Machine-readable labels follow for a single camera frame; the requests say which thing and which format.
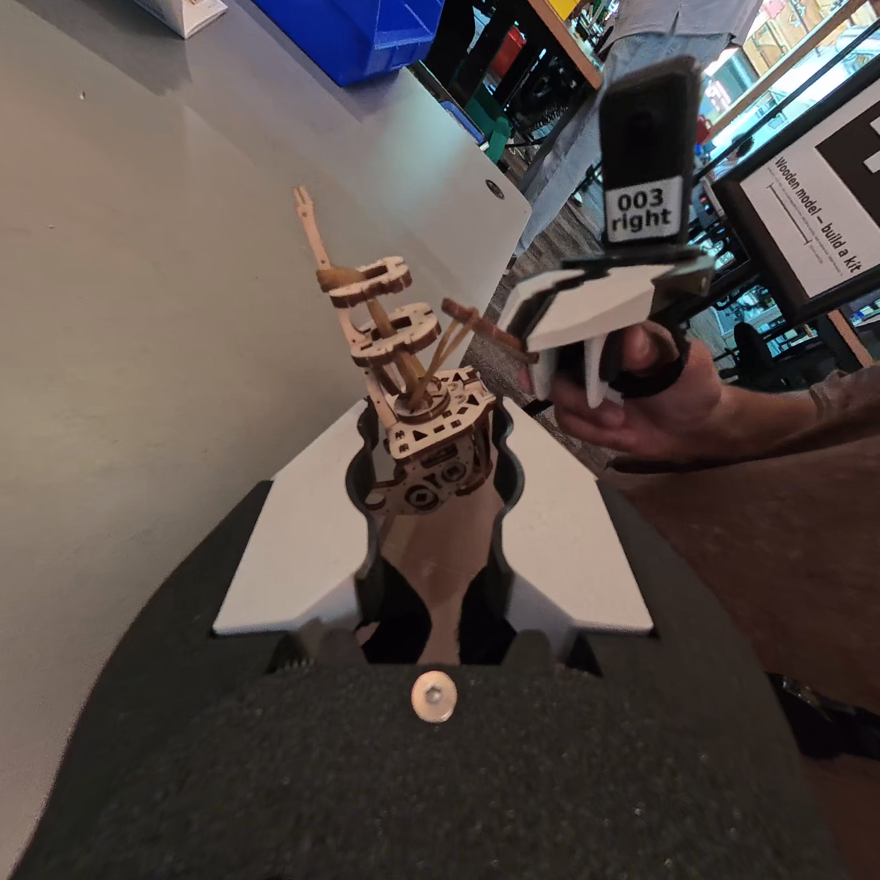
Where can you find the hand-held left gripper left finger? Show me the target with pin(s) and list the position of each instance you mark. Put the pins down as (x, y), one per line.
(289, 550)

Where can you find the green plastic bin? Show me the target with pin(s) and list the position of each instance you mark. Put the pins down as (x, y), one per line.
(491, 130)

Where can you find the white cardboard box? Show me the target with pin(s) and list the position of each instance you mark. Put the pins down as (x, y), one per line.
(185, 15)

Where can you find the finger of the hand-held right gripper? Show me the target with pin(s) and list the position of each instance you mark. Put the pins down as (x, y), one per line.
(543, 284)
(598, 309)

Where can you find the wooden workbench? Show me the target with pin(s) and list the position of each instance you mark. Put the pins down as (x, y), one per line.
(570, 41)

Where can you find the person's right hand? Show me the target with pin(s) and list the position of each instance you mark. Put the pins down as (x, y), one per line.
(660, 426)

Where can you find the wooden mechanical model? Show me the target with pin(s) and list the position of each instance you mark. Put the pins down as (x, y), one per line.
(426, 440)

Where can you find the red plastic bin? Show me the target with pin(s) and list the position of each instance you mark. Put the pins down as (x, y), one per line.
(510, 48)

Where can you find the person's right forearm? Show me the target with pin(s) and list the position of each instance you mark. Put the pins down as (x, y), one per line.
(770, 419)

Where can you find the small brown wooden part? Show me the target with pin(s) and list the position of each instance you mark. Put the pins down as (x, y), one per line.
(485, 326)

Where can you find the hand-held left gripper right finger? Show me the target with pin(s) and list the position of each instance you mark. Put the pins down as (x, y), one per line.
(570, 550)

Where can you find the blue plastic bin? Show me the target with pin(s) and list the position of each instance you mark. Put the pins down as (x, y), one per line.
(357, 34)

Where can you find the black office chair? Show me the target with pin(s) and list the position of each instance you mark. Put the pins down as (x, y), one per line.
(753, 350)

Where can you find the person's brown clothing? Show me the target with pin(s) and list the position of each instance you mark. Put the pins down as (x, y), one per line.
(756, 550)

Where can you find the black framed sign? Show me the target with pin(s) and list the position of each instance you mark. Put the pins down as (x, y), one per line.
(804, 206)

